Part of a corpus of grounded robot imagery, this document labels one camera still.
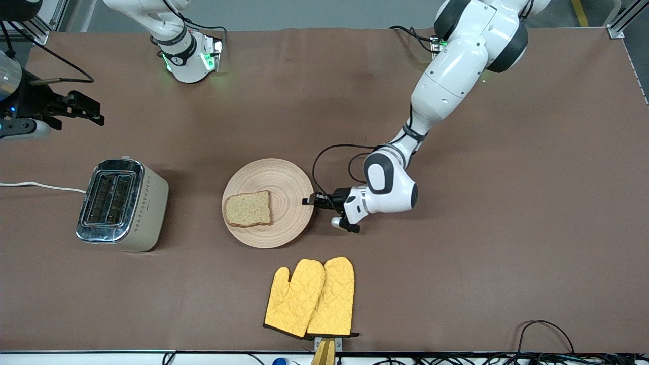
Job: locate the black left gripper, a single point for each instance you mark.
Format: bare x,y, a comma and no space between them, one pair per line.
337,197

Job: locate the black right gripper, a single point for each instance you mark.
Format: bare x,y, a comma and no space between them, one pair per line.
41,102

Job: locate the round wooden plate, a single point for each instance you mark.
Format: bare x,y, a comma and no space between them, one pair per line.
284,182

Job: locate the slice of brown bread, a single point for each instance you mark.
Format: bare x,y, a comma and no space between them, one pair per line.
248,209

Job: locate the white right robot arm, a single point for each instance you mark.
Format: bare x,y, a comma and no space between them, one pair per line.
187,61

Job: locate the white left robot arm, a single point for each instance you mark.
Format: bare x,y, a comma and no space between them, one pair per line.
456,76

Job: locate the silver two-slot toaster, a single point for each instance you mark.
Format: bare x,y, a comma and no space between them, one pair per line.
147,213

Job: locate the yellow quilted oven mitt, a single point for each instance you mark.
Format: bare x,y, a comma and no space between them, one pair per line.
291,304
334,299

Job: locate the wooden stick pair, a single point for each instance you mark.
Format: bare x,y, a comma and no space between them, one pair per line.
324,355

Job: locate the blue round cap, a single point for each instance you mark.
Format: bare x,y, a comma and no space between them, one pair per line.
280,362

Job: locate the aluminium frame profile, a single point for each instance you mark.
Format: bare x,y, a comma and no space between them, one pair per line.
616,31
56,15

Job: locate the grey metal bracket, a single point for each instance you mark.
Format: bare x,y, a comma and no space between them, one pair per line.
337,342

